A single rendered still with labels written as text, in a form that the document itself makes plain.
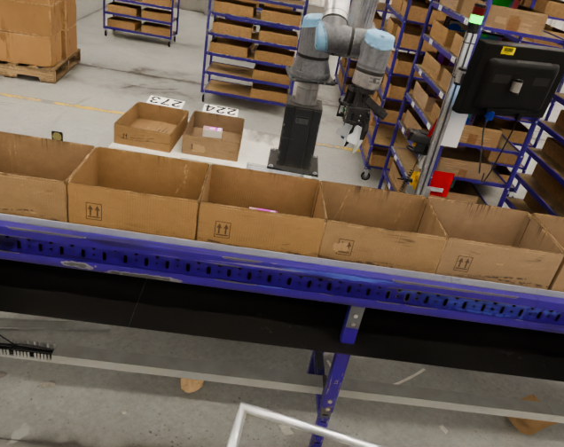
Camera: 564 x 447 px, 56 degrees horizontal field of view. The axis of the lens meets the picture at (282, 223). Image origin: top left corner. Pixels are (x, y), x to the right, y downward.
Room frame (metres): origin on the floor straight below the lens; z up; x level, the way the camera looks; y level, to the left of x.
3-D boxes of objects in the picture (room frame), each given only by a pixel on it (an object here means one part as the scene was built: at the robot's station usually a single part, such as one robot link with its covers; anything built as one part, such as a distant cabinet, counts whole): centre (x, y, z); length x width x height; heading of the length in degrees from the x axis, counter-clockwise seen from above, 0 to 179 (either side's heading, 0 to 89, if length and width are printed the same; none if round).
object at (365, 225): (1.59, -0.31, 0.96); 0.39 x 0.29 x 0.17; 95
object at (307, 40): (2.55, 0.00, 1.40); 0.17 x 0.15 x 0.18; 91
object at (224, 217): (1.56, 0.08, 0.96); 0.39 x 0.29 x 0.17; 95
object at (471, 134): (3.03, -0.93, 0.99); 0.40 x 0.30 x 0.10; 2
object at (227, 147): (2.60, 0.43, 0.80); 0.38 x 0.28 x 0.10; 5
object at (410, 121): (3.50, -0.88, 0.79); 0.40 x 0.30 x 0.10; 7
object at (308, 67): (2.55, 0.00, 1.26); 0.19 x 0.19 x 0.10
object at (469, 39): (2.35, -0.62, 1.11); 0.12 x 0.05 x 0.88; 95
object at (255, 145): (2.62, 0.41, 0.74); 1.00 x 0.58 x 0.03; 92
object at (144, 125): (2.56, 0.75, 0.80); 0.38 x 0.28 x 0.10; 1
